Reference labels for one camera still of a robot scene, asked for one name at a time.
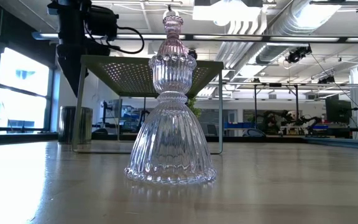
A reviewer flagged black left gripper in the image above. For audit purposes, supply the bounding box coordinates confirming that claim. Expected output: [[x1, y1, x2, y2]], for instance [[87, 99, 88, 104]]
[[47, 0, 112, 98]]

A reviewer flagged clear glass jar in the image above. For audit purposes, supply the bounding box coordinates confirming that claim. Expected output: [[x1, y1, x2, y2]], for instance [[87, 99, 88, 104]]
[[57, 105, 93, 146]]

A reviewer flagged pink ribbed glass candle holder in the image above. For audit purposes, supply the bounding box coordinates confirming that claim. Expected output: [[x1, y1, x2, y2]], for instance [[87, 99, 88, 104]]
[[157, 14, 190, 57]]

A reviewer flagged clear ribbed glass candle holder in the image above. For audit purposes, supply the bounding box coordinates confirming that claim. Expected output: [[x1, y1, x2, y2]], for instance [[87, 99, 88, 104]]
[[124, 53, 218, 186]]

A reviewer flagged green perforated metal shelf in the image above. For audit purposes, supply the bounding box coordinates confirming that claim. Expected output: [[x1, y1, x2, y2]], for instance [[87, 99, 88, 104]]
[[71, 55, 225, 156]]

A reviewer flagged green plant in white pot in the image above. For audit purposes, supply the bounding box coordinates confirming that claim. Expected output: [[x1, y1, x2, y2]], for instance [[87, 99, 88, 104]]
[[187, 98, 202, 119]]

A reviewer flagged white ceiling light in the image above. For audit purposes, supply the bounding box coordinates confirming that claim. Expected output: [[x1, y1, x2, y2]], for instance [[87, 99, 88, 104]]
[[193, 0, 264, 22]]

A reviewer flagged black monitor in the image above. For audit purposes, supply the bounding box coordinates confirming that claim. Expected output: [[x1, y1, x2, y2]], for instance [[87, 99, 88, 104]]
[[324, 98, 353, 125]]

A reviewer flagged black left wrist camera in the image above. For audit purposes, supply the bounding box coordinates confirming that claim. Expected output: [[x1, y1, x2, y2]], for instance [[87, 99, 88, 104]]
[[85, 4, 119, 42]]

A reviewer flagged black left wrist camera cable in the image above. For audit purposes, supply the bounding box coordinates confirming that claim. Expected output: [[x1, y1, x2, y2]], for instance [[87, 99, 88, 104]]
[[106, 26, 145, 55]]

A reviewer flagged black aluminium table frame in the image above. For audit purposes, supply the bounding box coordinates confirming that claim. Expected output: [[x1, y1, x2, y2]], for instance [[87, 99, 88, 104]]
[[0, 132, 358, 151]]

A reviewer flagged black background table frame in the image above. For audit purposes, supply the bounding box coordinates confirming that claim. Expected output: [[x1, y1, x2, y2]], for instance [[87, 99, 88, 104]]
[[252, 82, 300, 135]]

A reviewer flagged black overhead frame bar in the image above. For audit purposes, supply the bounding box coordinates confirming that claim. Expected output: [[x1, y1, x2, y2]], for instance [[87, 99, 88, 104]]
[[31, 30, 358, 44]]

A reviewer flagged silver ceiling ventilation duct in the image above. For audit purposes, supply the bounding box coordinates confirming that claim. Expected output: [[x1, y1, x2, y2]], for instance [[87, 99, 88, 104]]
[[216, 0, 344, 78]]

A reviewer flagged black hanging camera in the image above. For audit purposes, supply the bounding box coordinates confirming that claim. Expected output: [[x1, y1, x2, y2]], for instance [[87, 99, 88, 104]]
[[286, 45, 313, 65]]

